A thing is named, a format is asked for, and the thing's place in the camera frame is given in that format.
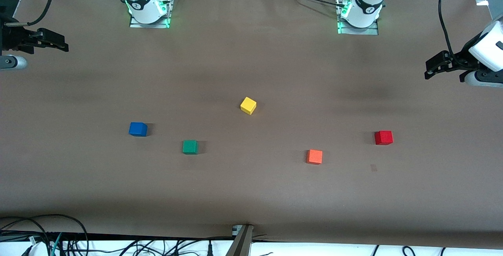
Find red block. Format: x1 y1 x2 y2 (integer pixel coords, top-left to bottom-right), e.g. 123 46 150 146
374 130 393 146

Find blue block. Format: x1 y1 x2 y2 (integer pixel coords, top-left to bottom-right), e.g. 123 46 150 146
129 122 148 137

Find yellow block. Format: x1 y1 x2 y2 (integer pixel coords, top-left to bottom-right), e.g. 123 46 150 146
240 97 257 115

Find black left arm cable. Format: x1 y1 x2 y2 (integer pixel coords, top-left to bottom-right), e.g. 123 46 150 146
438 0 472 68

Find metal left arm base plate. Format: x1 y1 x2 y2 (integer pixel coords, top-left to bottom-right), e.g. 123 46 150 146
337 0 380 35

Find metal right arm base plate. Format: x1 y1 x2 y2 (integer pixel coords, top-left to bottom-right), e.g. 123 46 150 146
129 0 172 29

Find looped black cable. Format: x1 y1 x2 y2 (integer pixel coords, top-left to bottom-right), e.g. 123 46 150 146
0 214 89 256

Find green cable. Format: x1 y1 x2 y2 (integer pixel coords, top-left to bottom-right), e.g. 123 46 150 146
50 232 63 256

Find aluminium camera post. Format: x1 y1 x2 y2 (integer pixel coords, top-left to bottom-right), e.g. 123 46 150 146
225 225 254 256

